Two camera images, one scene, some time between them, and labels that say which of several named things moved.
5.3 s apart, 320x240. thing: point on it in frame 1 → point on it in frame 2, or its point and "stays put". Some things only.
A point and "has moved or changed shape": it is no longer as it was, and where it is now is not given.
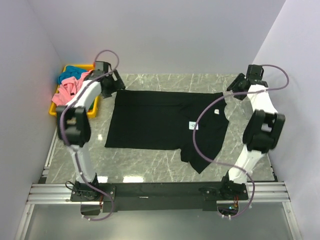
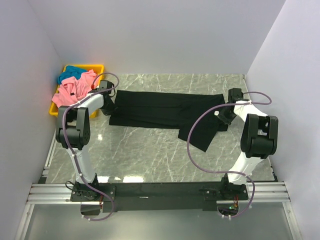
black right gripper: [233, 86] → [222, 116]
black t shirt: [166, 120] has moved or changed shape
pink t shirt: [67, 88] stays put
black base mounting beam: [159, 195] stays put
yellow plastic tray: [95, 114] stays put
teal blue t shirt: [70, 71] stays put
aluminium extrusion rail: [269, 192] stays put
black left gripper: [118, 85] → [108, 111]
